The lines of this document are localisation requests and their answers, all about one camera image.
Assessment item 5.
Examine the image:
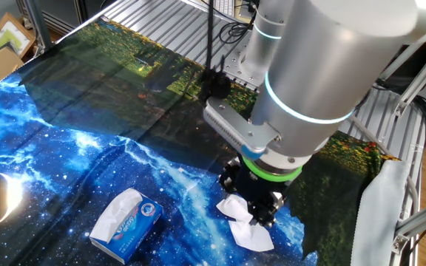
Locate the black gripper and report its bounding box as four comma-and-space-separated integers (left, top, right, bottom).
217, 157, 292, 229

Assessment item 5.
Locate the blue tissue pack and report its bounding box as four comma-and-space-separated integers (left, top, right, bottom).
89, 187, 164, 265

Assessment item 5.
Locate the galaxy print tablecloth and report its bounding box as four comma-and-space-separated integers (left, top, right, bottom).
0, 18, 401, 266

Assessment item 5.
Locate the white cloth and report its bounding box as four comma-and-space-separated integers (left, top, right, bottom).
349, 158, 413, 266

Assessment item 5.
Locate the white keyboard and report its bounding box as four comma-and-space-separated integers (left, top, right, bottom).
214, 0, 236, 16

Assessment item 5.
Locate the black office chair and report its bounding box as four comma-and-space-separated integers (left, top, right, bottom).
390, 33, 426, 89

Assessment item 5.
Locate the dark metal cabinet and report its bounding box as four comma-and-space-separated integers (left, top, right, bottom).
16, 0, 120, 38

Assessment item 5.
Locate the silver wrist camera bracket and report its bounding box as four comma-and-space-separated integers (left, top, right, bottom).
203, 98, 283, 160

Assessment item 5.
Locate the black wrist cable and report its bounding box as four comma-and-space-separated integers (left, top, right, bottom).
197, 0, 233, 101

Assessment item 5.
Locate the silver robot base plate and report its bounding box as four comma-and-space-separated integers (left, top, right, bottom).
222, 35, 269, 92

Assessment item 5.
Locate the grey sheathed cable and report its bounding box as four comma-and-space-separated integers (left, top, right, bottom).
349, 116, 421, 208

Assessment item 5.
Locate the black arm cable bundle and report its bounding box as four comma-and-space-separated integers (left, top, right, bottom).
218, 0, 260, 46

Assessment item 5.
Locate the aluminium frame strut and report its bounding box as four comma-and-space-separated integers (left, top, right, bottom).
24, 0, 51, 41
393, 40, 426, 117
392, 191, 426, 256
379, 38, 426, 81

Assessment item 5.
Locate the wooden picture frame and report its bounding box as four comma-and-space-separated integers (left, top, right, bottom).
0, 13, 36, 62

